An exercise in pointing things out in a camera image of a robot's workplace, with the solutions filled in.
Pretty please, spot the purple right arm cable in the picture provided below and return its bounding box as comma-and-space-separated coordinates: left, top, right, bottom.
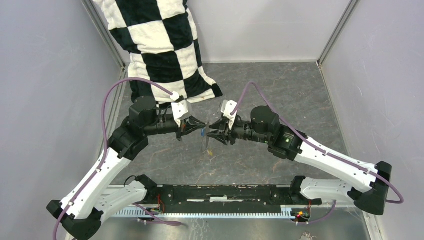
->
230, 81, 405, 226

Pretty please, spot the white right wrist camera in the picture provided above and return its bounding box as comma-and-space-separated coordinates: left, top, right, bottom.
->
220, 100, 238, 130

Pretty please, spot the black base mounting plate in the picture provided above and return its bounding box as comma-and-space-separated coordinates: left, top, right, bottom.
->
138, 184, 322, 214

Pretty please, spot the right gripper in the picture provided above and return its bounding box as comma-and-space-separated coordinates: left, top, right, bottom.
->
206, 116, 271, 146

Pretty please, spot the black white checkered blanket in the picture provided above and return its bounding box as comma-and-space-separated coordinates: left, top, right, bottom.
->
96, 0, 223, 108

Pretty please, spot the metal key organizer plate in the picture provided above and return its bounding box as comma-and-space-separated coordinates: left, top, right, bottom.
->
200, 122, 210, 153

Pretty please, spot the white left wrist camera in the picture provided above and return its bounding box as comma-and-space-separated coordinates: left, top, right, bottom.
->
170, 91, 193, 128

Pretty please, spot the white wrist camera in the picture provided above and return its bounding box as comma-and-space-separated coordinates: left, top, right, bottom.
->
170, 91, 193, 128
220, 100, 238, 130

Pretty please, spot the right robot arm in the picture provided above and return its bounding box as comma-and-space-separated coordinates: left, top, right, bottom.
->
207, 101, 392, 216

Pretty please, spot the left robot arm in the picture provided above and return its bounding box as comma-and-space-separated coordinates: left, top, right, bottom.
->
47, 96, 206, 240

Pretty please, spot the white slotted cable duct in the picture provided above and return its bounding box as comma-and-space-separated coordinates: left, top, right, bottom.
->
112, 206, 294, 220

